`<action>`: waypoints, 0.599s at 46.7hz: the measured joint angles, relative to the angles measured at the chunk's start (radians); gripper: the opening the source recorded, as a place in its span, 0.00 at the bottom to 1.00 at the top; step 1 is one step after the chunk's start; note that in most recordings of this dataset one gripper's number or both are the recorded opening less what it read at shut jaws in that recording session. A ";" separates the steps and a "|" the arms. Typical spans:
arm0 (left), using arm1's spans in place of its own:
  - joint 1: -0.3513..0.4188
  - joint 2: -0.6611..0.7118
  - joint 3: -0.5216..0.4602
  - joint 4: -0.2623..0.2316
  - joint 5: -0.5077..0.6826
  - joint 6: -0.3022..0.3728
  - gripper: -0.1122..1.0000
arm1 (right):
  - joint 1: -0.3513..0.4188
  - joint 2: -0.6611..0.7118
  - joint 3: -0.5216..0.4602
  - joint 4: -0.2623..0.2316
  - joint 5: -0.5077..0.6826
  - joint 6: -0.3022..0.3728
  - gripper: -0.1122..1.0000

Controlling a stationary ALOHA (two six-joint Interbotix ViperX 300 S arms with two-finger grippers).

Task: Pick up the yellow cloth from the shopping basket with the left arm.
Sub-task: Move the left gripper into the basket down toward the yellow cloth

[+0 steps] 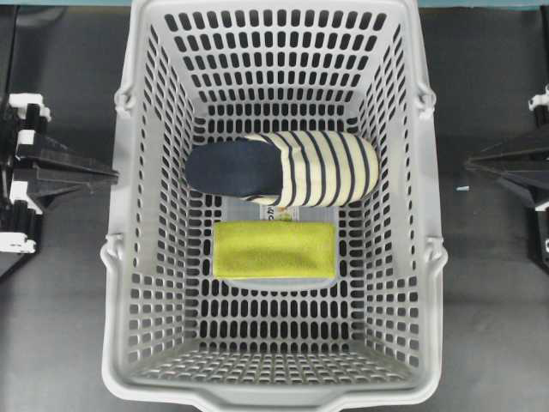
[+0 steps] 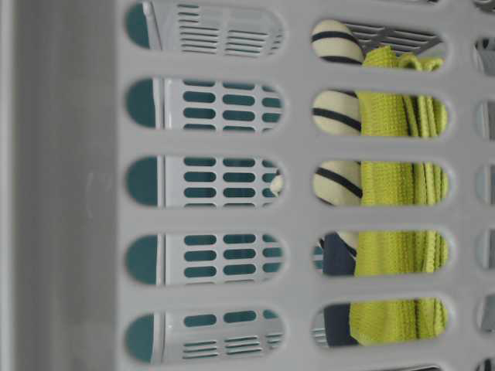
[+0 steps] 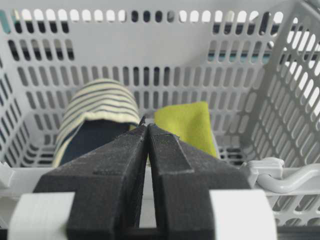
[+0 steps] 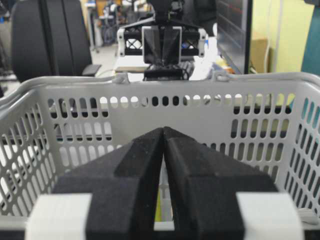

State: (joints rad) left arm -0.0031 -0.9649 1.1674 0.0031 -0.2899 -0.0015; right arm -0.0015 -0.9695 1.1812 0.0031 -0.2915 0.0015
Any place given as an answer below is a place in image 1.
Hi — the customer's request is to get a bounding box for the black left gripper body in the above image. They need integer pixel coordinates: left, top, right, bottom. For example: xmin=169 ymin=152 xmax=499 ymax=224
xmin=1 ymin=93 xmax=51 ymax=252

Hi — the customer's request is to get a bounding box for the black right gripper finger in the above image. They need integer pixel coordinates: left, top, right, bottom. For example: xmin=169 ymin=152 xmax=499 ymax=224
xmin=471 ymin=162 xmax=548 ymax=211
xmin=466 ymin=136 xmax=548 ymax=172

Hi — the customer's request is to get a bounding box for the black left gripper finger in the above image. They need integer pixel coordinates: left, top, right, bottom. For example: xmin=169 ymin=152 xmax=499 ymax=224
xmin=26 ymin=130 xmax=118 ymax=179
xmin=26 ymin=166 xmax=117 ymax=206

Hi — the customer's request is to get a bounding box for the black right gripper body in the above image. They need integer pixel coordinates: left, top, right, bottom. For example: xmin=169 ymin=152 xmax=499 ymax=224
xmin=528 ymin=84 xmax=549 ymax=264

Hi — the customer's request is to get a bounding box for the grey plastic shopping basket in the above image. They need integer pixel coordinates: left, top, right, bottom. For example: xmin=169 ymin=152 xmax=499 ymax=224
xmin=100 ymin=1 xmax=448 ymax=411

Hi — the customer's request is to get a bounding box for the yellow-green folded cloth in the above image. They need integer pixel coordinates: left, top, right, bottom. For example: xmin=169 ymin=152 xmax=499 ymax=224
xmin=213 ymin=221 xmax=336 ymax=280

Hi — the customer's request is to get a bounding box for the clear plastic packaged item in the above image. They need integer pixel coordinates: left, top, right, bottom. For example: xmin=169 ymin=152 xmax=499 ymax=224
xmin=221 ymin=197 xmax=340 ymax=292

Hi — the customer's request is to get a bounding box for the navy striped cream slipper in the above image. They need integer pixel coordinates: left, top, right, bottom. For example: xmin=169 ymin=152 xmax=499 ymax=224
xmin=185 ymin=131 xmax=379 ymax=208

